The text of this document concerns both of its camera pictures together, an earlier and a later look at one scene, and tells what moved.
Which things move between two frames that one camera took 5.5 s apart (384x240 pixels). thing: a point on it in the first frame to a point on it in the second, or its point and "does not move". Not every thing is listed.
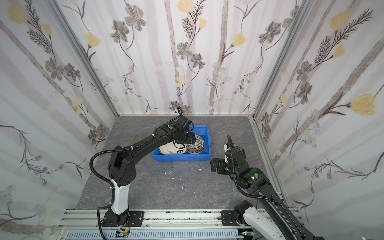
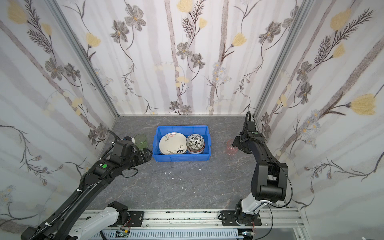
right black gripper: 230,151 to 248,129
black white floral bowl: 198,145 does not move
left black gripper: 186,137 to 144,155
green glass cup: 138,137 does not move
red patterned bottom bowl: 195,152 does not move
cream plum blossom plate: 173,148 does not move
